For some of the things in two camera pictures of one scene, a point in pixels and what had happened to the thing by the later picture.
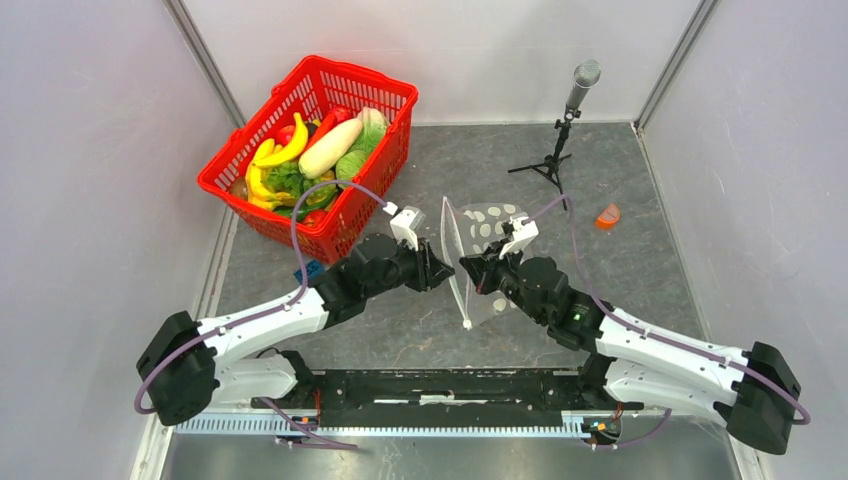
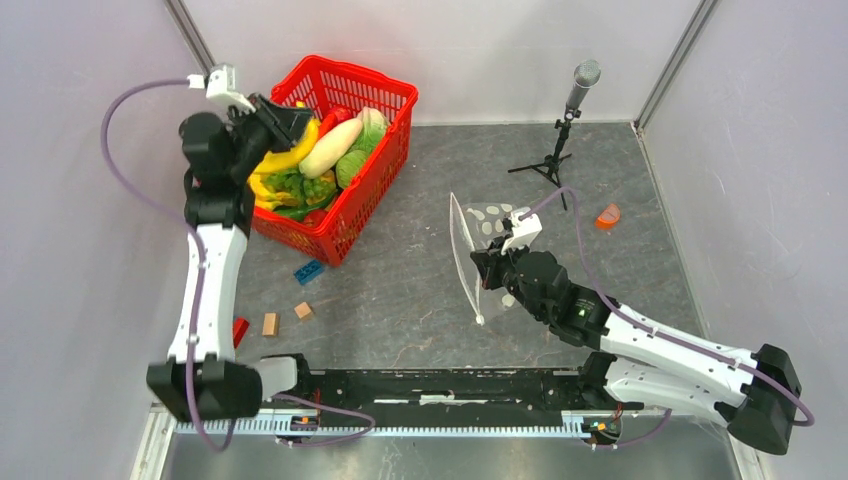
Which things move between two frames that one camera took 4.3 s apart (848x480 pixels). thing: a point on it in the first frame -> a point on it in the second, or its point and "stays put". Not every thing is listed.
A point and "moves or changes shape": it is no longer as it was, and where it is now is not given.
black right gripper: [483, 270] stays put
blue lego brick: [313, 269] stays put
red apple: [314, 218] stays put
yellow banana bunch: [301, 142] moves or changes shape
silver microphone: [587, 73] stays put
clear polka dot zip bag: [469, 229] moves or changes shape
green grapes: [320, 194] stays put
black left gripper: [429, 270] -> [278, 121]
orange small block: [609, 218] stays put
